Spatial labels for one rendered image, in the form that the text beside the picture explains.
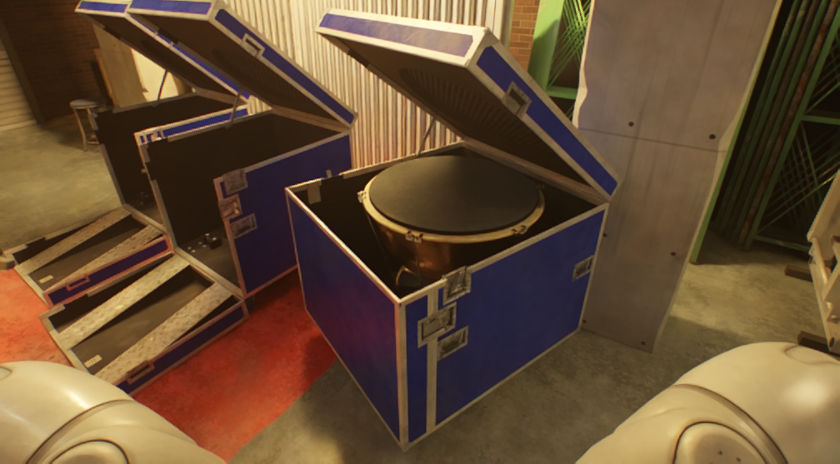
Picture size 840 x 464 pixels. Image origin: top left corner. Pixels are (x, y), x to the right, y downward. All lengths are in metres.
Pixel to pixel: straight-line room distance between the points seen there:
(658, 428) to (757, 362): 0.16
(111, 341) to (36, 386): 2.59
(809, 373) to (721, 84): 1.70
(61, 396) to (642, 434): 0.52
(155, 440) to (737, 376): 0.53
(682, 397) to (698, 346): 2.54
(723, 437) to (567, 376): 2.16
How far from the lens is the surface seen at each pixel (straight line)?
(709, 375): 0.54
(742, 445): 0.45
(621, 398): 2.58
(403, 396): 1.75
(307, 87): 2.68
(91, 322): 3.31
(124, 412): 0.51
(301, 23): 4.47
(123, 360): 2.94
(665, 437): 0.44
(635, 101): 2.21
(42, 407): 0.54
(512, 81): 1.37
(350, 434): 2.29
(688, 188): 2.32
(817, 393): 0.57
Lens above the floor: 1.89
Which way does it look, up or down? 28 degrees down
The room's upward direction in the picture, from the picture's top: straight up
